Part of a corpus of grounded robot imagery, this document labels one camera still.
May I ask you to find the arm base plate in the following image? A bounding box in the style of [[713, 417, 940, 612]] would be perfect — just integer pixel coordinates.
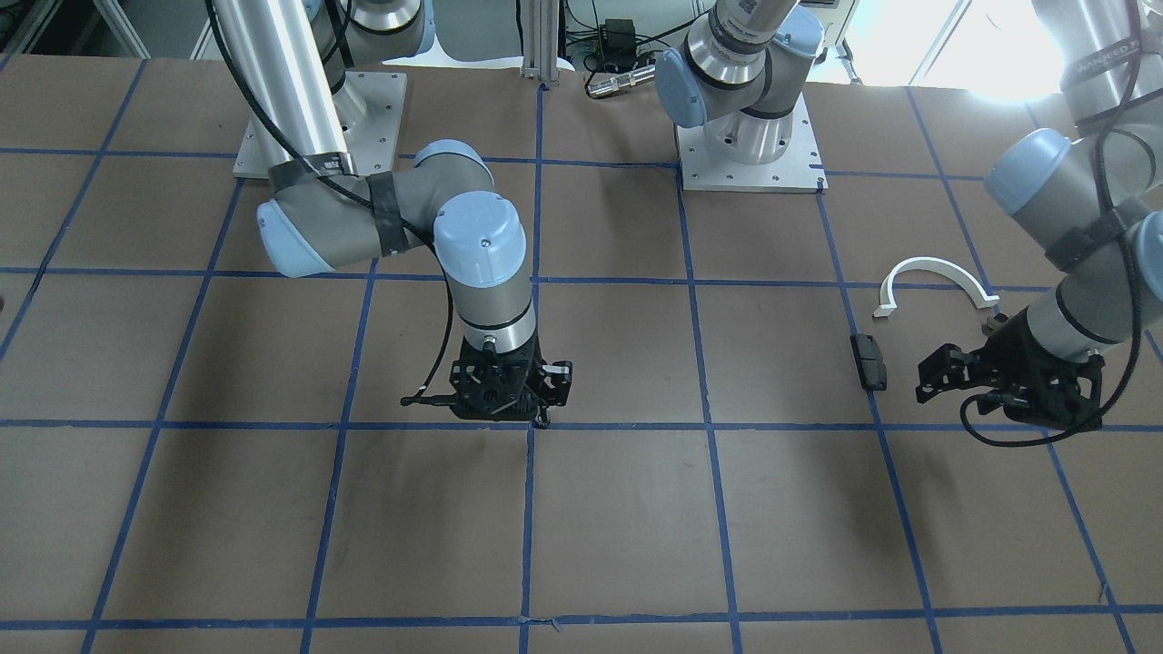
[[233, 71, 408, 182], [675, 95, 830, 193]]

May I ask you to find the white curved plastic part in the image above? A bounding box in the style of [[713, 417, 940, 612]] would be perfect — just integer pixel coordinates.
[[872, 257, 1000, 319]]

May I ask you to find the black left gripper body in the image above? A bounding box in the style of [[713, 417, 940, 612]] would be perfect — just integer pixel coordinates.
[[915, 313, 1104, 431]]

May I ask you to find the silver cable connector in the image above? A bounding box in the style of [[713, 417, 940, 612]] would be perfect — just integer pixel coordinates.
[[585, 64, 656, 100]]

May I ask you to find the aluminium frame post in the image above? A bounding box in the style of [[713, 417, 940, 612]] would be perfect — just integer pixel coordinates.
[[515, 1, 564, 87]]

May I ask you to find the black brake pad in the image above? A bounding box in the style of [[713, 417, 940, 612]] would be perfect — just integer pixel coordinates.
[[849, 332, 889, 391]]

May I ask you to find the black power supply box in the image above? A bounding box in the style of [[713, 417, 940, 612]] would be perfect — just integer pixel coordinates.
[[598, 17, 637, 55]]

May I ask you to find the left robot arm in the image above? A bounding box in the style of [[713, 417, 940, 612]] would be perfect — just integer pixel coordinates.
[[657, 1, 1160, 438]]

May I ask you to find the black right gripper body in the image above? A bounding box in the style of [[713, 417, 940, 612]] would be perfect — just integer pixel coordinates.
[[450, 336, 573, 421]]

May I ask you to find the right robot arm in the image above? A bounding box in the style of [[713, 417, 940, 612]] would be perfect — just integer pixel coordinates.
[[206, 1, 572, 428]]

